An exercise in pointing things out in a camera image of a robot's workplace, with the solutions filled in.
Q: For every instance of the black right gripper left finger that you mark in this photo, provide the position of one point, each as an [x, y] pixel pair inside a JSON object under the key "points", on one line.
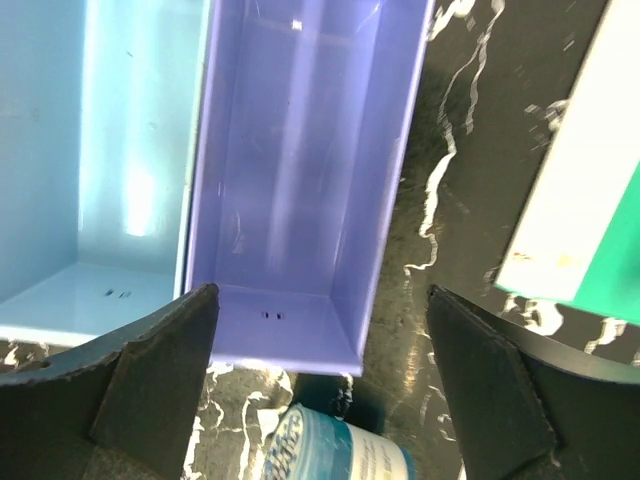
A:
{"points": [[121, 406]]}

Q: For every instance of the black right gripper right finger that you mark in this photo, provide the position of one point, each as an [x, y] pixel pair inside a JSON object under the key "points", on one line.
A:
{"points": [[524, 406]]}

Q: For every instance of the blue round jar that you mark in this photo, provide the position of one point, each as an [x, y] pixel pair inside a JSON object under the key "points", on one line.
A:
{"points": [[311, 445]]}

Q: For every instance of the light blue drawer box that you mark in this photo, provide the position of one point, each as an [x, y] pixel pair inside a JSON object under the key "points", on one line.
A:
{"points": [[99, 114]]}

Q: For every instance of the purple drawer box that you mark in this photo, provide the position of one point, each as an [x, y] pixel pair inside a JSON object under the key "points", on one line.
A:
{"points": [[305, 115]]}

